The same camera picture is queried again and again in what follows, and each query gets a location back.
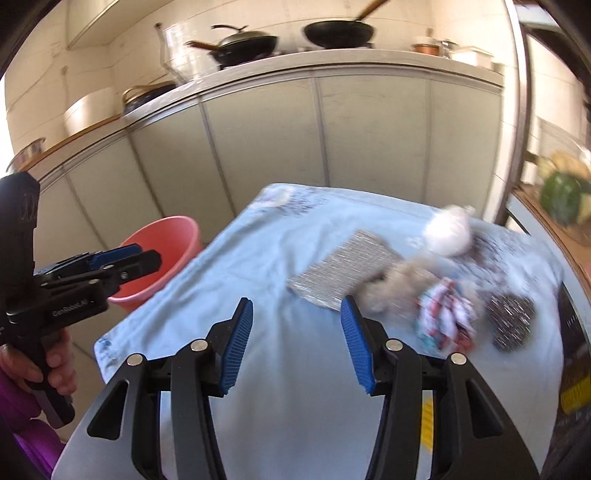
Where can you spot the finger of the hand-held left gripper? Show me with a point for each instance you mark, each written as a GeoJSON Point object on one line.
{"type": "Point", "coordinates": [138, 267]}
{"type": "Point", "coordinates": [115, 256]}

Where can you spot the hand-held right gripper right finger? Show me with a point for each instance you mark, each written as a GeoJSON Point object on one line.
{"type": "Point", "coordinates": [358, 350]}

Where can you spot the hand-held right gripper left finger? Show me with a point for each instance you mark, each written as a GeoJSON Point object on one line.
{"type": "Point", "coordinates": [238, 350]}

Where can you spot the pink plastic bucket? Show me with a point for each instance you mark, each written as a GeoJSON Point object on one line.
{"type": "Point", "coordinates": [161, 240]}

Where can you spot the colourful patterned rag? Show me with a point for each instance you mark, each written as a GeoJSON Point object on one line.
{"type": "Point", "coordinates": [443, 318]}

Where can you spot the yellow foam fruit net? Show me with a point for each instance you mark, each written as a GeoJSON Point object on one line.
{"type": "Point", "coordinates": [428, 422]}

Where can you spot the white plastic bag ball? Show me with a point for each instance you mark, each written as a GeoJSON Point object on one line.
{"type": "Point", "coordinates": [445, 233]}

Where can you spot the steel wool ball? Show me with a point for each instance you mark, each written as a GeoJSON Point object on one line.
{"type": "Point", "coordinates": [510, 323]}

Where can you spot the person's left forearm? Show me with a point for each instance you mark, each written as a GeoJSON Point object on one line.
{"type": "Point", "coordinates": [23, 424]}

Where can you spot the person's left hand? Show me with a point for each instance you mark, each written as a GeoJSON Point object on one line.
{"type": "Point", "coordinates": [60, 364]}

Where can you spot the blue floral tablecloth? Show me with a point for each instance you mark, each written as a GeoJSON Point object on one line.
{"type": "Point", "coordinates": [277, 258]}

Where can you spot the steel bowl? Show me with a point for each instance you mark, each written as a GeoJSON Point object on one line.
{"type": "Point", "coordinates": [25, 154]}

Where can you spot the cream round container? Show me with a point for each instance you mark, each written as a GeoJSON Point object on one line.
{"type": "Point", "coordinates": [87, 113]}

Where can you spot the dark box yellow label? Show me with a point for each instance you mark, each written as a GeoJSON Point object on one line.
{"type": "Point", "coordinates": [572, 369]}

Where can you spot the grey kitchen cabinet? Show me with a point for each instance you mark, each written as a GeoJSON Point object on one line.
{"type": "Point", "coordinates": [369, 129]}

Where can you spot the green bell pepper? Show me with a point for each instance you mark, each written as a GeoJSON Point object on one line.
{"type": "Point", "coordinates": [561, 198]}

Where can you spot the dark wok lid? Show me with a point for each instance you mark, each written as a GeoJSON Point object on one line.
{"type": "Point", "coordinates": [244, 37]}

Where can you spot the ginger root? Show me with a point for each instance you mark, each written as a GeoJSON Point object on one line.
{"type": "Point", "coordinates": [570, 164]}

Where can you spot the steel kitchen rack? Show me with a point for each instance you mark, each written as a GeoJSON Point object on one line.
{"type": "Point", "coordinates": [519, 115]}

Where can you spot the copper pot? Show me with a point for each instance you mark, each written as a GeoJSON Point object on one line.
{"type": "Point", "coordinates": [425, 48]}

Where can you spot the white rectangular container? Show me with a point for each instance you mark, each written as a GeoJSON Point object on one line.
{"type": "Point", "coordinates": [471, 57]}

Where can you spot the steel lidded cup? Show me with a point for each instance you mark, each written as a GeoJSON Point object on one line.
{"type": "Point", "coordinates": [449, 48]}

